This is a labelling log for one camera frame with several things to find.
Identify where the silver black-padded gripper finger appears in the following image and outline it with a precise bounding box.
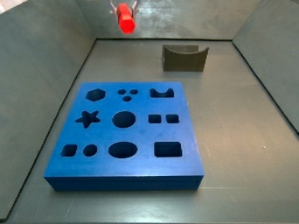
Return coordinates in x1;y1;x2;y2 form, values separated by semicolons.
109;0;117;14

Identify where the silver gripper finger with screw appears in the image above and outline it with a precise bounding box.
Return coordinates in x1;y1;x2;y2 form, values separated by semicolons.
131;0;139;15

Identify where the red hexagonal prism block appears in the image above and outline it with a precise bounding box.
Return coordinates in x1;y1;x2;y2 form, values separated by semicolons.
116;3;136;34

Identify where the blue foam shape-sorter board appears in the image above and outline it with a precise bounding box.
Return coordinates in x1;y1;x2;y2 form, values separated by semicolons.
44;82;204;191

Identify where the black curved cradle stand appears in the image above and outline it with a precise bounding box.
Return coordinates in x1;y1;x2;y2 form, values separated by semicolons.
163;45;210;72

